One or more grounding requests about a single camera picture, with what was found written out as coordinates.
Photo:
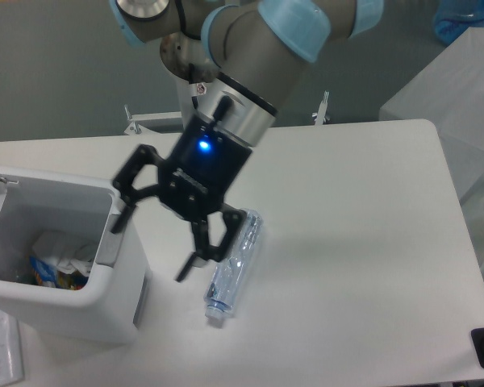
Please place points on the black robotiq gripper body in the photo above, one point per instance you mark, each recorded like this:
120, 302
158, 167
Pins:
198, 172

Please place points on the crushed clear plastic bottle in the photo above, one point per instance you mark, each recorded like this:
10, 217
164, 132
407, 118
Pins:
230, 274

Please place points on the white paper wrapper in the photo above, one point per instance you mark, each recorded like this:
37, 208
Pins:
65, 253

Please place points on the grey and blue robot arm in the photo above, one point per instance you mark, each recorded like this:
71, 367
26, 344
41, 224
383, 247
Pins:
260, 49

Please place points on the white open trash can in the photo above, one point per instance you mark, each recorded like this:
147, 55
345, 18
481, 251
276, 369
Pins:
109, 307

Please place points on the colourful trash inside can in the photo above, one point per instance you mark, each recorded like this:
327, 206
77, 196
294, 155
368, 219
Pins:
42, 274

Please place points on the white tray with plastic bag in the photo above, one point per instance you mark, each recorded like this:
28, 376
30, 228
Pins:
11, 359

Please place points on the grey side table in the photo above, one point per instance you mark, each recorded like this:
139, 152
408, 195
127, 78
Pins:
449, 92

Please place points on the blue water jug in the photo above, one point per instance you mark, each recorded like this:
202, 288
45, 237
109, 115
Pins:
453, 18

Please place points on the white pedestal base bracket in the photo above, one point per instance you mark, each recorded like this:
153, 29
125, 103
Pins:
140, 124

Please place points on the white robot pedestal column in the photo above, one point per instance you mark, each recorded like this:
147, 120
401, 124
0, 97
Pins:
190, 96

